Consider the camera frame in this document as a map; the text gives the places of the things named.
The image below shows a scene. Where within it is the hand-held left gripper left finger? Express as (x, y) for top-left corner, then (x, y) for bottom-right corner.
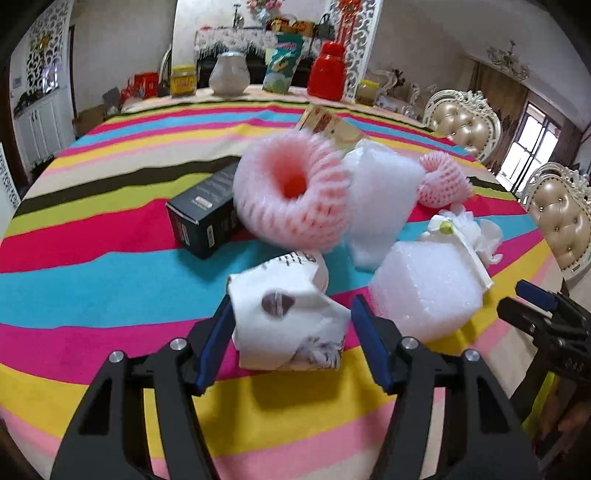
(50, 293), (241, 480)

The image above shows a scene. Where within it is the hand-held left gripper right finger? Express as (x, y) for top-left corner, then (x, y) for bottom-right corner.
(351, 294), (541, 480)

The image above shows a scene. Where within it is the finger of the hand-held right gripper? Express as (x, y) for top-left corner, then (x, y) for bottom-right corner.
(498, 297), (562, 343)
(516, 280), (583, 320)

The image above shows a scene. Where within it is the white paper bag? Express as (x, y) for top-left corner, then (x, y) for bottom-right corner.
(226, 249), (352, 372)

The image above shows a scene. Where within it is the black cardboard box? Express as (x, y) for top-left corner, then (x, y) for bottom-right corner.
(165, 157), (243, 260)

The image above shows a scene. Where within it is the ornate gold padded chair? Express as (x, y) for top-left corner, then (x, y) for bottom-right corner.
(519, 162), (591, 278)
(422, 90), (502, 162)

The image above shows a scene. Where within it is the crumpled white tissue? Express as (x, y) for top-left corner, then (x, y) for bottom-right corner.
(420, 205), (504, 266)

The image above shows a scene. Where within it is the striped colourful tablecloth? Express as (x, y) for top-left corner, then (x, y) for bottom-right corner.
(0, 85), (561, 480)

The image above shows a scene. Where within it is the small pink foam net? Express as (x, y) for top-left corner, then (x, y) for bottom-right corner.
(417, 152), (472, 208)

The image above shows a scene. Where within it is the window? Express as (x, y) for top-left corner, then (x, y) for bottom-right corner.
(501, 104), (566, 185)

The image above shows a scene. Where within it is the white foam sheet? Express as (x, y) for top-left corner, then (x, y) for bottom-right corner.
(342, 138), (426, 271)

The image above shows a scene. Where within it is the large pink foam net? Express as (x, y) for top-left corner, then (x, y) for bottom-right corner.
(232, 129), (354, 254)

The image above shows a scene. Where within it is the tan cardboard packet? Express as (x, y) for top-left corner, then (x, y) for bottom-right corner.
(295, 105), (363, 153)

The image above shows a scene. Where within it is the chandelier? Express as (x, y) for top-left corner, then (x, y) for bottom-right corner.
(487, 41), (532, 83)

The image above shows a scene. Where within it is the ornate white sofa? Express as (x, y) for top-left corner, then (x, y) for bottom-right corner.
(369, 68), (437, 118)

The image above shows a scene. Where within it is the small yellow lid jar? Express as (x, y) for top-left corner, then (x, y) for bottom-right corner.
(355, 79), (382, 106)

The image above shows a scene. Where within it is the brown cardboard box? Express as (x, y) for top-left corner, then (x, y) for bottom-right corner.
(71, 106), (107, 137)

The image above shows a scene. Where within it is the yellow label jar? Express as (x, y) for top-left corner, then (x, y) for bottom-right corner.
(170, 65), (197, 97)

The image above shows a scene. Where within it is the red gift box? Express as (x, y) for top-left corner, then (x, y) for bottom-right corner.
(121, 72), (160, 104)

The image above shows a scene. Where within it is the white ceramic pot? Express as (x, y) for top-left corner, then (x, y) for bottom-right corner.
(209, 52), (250, 97)

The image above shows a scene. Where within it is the red thermos jug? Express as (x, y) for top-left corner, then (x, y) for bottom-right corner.
(307, 41), (347, 100)

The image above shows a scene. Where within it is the white cabinet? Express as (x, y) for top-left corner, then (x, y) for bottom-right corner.
(11, 88), (77, 171)

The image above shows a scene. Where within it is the dark sideboard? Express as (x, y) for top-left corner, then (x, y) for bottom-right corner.
(196, 54), (319, 88)

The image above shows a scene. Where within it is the teal snack bag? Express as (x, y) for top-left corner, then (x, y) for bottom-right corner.
(262, 34), (305, 93)

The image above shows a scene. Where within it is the white lattice screen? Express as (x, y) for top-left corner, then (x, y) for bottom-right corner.
(325, 0), (384, 100)

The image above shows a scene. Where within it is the white lace cloth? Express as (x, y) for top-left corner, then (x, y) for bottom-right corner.
(194, 28), (324, 58)

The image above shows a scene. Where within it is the red knot decoration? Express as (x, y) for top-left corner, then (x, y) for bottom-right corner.
(335, 0), (358, 47)

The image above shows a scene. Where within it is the flower vase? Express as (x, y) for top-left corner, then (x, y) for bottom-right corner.
(247, 0), (282, 26)

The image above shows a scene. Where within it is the white lattice wall panel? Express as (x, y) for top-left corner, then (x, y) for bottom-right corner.
(25, 0), (75, 90)

